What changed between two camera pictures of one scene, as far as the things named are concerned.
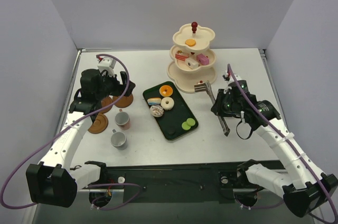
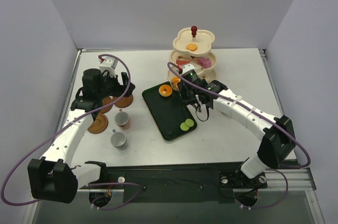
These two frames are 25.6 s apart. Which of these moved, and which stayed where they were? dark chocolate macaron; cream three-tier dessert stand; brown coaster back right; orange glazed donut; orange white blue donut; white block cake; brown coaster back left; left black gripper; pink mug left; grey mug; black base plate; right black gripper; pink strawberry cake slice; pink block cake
Moved: right black gripper; white block cake; pink strawberry cake slice; orange white blue donut; pink block cake
Stayed: dark chocolate macaron; brown coaster back right; orange glazed donut; black base plate; left black gripper; pink mug left; grey mug; brown coaster back left; cream three-tier dessert stand
